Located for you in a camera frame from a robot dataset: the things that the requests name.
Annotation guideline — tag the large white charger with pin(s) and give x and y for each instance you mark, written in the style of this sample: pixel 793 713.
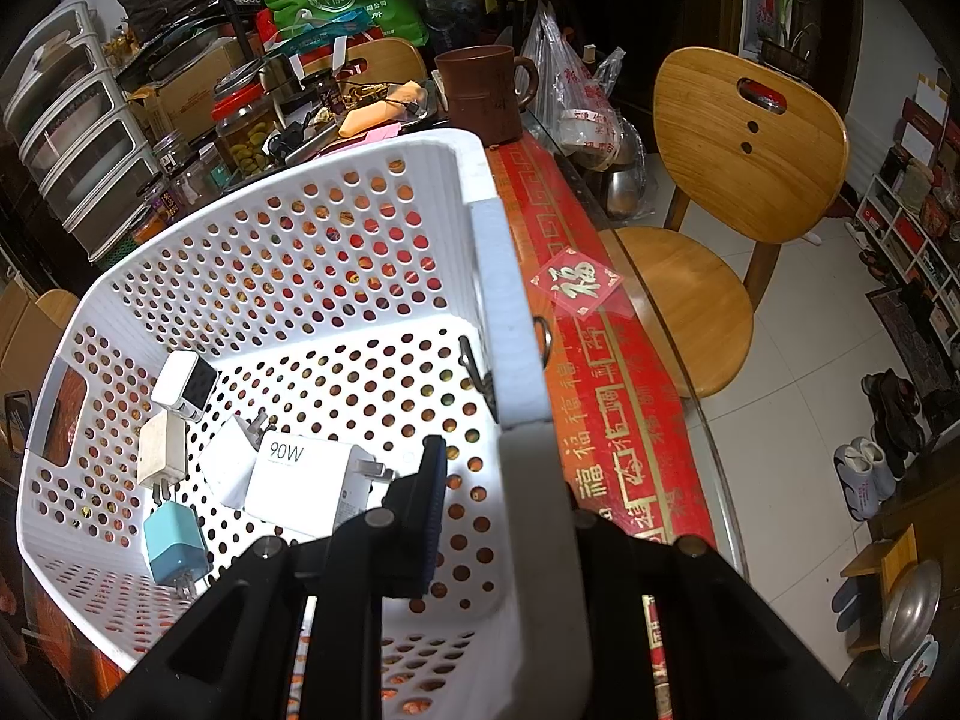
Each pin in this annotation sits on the large white charger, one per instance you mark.
pixel 307 491

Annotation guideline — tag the metal bowl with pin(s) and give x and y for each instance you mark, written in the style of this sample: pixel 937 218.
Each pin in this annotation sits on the metal bowl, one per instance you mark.
pixel 626 191

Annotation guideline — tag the white storage shelf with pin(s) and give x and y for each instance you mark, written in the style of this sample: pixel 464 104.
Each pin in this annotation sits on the white storage shelf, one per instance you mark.
pixel 915 187

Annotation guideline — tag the white slippers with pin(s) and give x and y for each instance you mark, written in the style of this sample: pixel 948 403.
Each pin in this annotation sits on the white slippers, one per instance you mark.
pixel 862 474

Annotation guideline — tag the red printed tablecloth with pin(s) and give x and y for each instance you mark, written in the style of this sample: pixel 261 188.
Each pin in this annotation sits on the red printed tablecloth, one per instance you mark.
pixel 600 360

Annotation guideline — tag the wooden chair with slot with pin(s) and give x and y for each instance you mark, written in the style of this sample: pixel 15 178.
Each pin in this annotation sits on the wooden chair with slot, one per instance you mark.
pixel 735 112

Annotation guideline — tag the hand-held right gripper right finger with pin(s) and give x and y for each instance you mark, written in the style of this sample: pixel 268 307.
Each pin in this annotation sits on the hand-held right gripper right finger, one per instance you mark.
pixel 607 562

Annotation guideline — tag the clear plastic bag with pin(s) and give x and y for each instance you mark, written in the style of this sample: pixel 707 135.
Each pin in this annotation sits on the clear plastic bag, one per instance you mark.
pixel 577 82

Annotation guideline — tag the cream white charger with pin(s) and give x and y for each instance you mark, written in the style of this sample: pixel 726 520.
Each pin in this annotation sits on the cream white charger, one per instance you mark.
pixel 161 457

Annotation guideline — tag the white charger with black face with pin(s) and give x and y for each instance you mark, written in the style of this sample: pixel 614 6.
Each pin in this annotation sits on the white charger with black face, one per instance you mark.
pixel 184 386

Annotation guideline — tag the black sandals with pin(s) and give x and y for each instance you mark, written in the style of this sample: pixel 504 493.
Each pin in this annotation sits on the black sandals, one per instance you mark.
pixel 892 405

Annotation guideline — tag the brown mug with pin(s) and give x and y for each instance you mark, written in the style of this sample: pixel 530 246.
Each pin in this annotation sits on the brown mug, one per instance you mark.
pixel 484 94

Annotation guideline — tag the red gold square sticker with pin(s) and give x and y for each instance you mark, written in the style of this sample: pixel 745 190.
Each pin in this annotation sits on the red gold square sticker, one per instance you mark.
pixel 577 281

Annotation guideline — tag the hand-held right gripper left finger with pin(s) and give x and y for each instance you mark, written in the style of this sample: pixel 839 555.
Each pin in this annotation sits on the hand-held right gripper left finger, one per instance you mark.
pixel 429 525

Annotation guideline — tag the white perforated plastic basket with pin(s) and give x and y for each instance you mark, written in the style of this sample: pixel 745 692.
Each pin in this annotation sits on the white perforated plastic basket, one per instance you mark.
pixel 315 255

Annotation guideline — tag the potted plant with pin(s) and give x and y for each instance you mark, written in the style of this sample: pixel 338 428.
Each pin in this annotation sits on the potted plant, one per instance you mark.
pixel 787 56

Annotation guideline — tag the red-lidded pickle jar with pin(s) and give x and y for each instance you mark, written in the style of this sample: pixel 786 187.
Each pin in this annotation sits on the red-lidded pickle jar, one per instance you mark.
pixel 244 131

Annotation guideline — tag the metal pan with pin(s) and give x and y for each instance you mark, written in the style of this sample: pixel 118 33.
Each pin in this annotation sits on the metal pan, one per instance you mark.
pixel 911 604

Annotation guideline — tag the stacked food cover tower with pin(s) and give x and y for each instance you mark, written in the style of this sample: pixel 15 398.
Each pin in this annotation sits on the stacked food cover tower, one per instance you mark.
pixel 75 127

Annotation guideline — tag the cardboard box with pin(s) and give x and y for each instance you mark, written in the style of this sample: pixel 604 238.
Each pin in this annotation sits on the cardboard box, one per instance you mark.
pixel 202 90

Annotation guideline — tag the light blue charger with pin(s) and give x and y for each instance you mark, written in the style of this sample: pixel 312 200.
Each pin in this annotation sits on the light blue charger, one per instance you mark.
pixel 174 547

